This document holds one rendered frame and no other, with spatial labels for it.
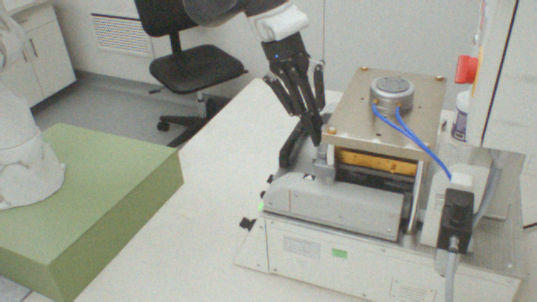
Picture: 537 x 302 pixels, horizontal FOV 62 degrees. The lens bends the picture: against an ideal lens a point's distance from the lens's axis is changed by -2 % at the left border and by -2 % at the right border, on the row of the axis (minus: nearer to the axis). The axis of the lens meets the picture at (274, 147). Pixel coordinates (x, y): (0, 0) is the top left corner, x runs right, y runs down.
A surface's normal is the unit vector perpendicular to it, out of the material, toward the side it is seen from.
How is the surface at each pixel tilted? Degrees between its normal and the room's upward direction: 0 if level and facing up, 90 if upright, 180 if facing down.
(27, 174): 83
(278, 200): 90
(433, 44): 90
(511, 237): 0
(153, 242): 0
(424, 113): 0
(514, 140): 90
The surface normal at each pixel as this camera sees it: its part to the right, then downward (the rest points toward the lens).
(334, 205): -0.37, 0.55
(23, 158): 0.65, 0.36
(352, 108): -0.04, -0.82
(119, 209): 0.91, 0.21
